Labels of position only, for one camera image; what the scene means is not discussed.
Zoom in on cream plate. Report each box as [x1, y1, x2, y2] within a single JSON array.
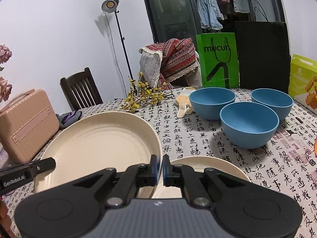
[[34, 111, 163, 193], [152, 156, 251, 199]]

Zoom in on glittery pink vase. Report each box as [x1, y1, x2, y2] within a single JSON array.
[[0, 143, 9, 169]]

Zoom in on pink small suitcase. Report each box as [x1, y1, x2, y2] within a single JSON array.
[[1, 89, 60, 163]]

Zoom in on yellow dotted work glove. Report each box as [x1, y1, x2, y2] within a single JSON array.
[[175, 95, 193, 118]]

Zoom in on blue bowl left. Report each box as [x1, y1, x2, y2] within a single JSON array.
[[189, 87, 236, 120]]

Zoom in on blue bowl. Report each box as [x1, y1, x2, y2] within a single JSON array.
[[250, 88, 293, 121], [220, 102, 279, 149], [189, 87, 236, 120]]

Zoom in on grey purple cloth pouch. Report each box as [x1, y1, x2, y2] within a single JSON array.
[[56, 110, 82, 130]]

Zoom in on yellow flower branches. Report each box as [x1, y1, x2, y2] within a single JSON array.
[[121, 74, 174, 113]]

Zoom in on blue bowl front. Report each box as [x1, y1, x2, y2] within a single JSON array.
[[220, 102, 279, 149]]

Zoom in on dried pink roses bouquet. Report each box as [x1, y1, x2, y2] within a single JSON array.
[[0, 43, 13, 103]]

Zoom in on dark wooden chair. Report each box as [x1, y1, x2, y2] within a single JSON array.
[[60, 67, 103, 111]]

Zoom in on red patterned blanket on chair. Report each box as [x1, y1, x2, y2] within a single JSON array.
[[139, 38, 202, 89]]

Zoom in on blue bowl right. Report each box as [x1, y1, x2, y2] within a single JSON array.
[[250, 88, 293, 121]]

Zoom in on green paper shopping bag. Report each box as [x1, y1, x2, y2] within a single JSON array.
[[196, 32, 239, 89]]

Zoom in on orange plastic scoop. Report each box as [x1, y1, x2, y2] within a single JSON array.
[[314, 138, 317, 157]]

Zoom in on black paper bag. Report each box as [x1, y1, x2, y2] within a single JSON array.
[[234, 21, 291, 93]]

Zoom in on green snack box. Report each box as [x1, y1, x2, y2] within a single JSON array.
[[288, 54, 317, 114]]

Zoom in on dark sliding glass door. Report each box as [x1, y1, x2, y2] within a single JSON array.
[[145, 0, 285, 42]]

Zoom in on hanging blue shirt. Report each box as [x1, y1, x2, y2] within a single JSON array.
[[197, 0, 224, 31]]

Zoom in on studio lamp on stand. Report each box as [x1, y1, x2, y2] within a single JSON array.
[[101, 0, 138, 93]]

